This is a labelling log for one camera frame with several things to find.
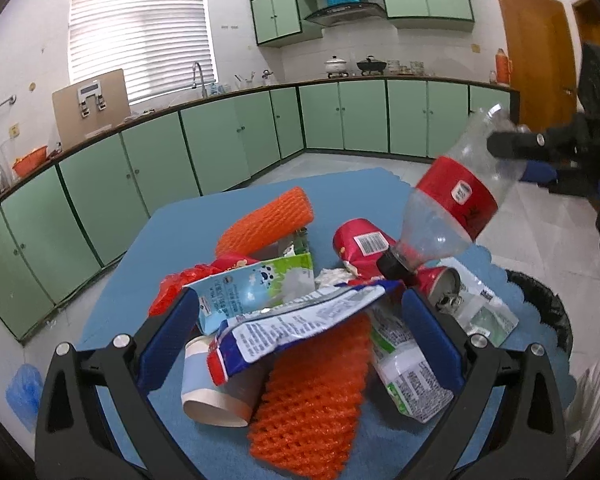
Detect orange foam fruit net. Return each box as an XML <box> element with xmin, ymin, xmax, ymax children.
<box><xmin>248</xmin><ymin>315</ymin><xmax>372</xmax><ymax>478</ymax></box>
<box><xmin>215</xmin><ymin>186</ymin><xmax>315</xmax><ymax>258</ymax></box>

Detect orange plastic basin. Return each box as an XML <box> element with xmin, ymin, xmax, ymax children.
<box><xmin>12</xmin><ymin>146</ymin><xmax>48</xmax><ymax>177</ymax></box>

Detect orange thermos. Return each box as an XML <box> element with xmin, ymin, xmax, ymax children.
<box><xmin>495</xmin><ymin>48</ymin><xmax>513</xmax><ymax>86</ymax></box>

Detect black range hood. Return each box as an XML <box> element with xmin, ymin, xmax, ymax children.
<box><xmin>304</xmin><ymin>2</ymin><xmax>387</xmax><ymax>28</ymax></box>

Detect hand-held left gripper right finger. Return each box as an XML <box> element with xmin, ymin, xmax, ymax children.
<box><xmin>400</xmin><ymin>287</ymin><xmax>568</xmax><ymax>480</ymax></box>

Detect white tissue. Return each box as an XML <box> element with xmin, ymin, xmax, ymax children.
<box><xmin>314</xmin><ymin>267</ymin><xmax>361</xmax><ymax>288</ymax></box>

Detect blue plastic bag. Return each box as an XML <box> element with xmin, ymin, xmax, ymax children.
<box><xmin>5</xmin><ymin>364</ymin><xmax>45</xmax><ymax>433</ymax></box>

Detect light blue paper cup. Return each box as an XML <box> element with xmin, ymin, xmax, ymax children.
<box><xmin>181</xmin><ymin>335</ymin><xmax>266</xmax><ymax>428</ymax></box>

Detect white striped cloth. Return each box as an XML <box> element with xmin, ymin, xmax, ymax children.
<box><xmin>565</xmin><ymin>335</ymin><xmax>600</xmax><ymax>461</ymax></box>

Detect red drink can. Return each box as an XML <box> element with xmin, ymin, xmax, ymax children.
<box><xmin>415</xmin><ymin>266</ymin><xmax>463</xmax><ymax>313</ymax></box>

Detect clear plastic bottle red label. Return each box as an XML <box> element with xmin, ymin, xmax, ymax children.
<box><xmin>376</xmin><ymin>105</ymin><xmax>531</xmax><ymax>281</ymax></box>

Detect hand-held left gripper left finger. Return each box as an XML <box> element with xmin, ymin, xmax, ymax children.
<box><xmin>34</xmin><ymin>287</ymin><xmax>216</xmax><ymax>480</ymax></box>

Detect metal kitchen faucet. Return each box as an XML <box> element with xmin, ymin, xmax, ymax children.
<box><xmin>191</xmin><ymin>61</ymin><xmax>207</xmax><ymax>98</ymax></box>

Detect clear plastic wrapper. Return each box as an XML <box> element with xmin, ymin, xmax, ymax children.
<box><xmin>437</xmin><ymin>257</ymin><xmax>520</xmax><ymax>348</ymax></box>

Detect small green white packet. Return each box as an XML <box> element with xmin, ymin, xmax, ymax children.
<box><xmin>275</xmin><ymin>228</ymin><xmax>311</xmax><ymax>257</ymax></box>

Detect black trash bin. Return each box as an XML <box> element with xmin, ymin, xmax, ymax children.
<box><xmin>502</xmin><ymin>269</ymin><xmax>573</xmax><ymax>381</ymax></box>

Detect crushed red can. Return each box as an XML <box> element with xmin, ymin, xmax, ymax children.
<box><xmin>332</xmin><ymin>218</ymin><xmax>398</xmax><ymax>281</ymax></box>

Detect red snack bag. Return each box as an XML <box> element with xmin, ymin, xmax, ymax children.
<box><xmin>148</xmin><ymin>255</ymin><xmax>261</xmax><ymax>317</ymax></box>

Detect green lower kitchen cabinets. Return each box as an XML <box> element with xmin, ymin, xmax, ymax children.
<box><xmin>0</xmin><ymin>79</ymin><xmax>521</xmax><ymax>343</ymax></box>

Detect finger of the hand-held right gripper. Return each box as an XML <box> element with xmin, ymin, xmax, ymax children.
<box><xmin>486</xmin><ymin>127</ymin><xmax>581</xmax><ymax>162</ymax></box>
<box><xmin>520</xmin><ymin>159</ymin><xmax>600</xmax><ymax>200</ymax></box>

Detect green white plastic packet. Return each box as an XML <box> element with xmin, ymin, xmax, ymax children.
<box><xmin>367</xmin><ymin>305</ymin><xmax>455</xmax><ymax>423</ymax></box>

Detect white blue milk carton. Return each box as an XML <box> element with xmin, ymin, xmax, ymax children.
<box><xmin>182</xmin><ymin>251</ymin><xmax>315</xmax><ymax>336</ymax></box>

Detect brown wooden door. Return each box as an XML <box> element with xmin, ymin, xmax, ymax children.
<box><xmin>494</xmin><ymin>0</ymin><xmax>581</xmax><ymax>133</ymax></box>
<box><xmin>572</xmin><ymin>0</ymin><xmax>600</xmax><ymax>61</ymax></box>

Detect blue white snack wrapper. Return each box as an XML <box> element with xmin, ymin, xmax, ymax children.
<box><xmin>207</xmin><ymin>280</ymin><xmax>406</xmax><ymax>386</ymax></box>

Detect black wok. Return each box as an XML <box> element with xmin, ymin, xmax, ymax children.
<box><xmin>356</xmin><ymin>56</ymin><xmax>387</xmax><ymax>76</ymax></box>

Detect blue foam mat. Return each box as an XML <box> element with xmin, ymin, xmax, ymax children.
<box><xmin>75</xmin><ymin>167</ymin><xmax>578</xmax><ymax>480</ymax></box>

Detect brown cardboard box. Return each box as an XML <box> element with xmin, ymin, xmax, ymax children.
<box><xmin>51</xmin><ymin>68</ymin><xmax>132</xmax><ymax>148</ymax></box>

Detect white window blind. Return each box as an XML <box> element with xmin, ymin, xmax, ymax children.
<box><xmin>69</xmin><ymin>0</ymin><xmax>216</xmax><ymax>106</ymax></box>

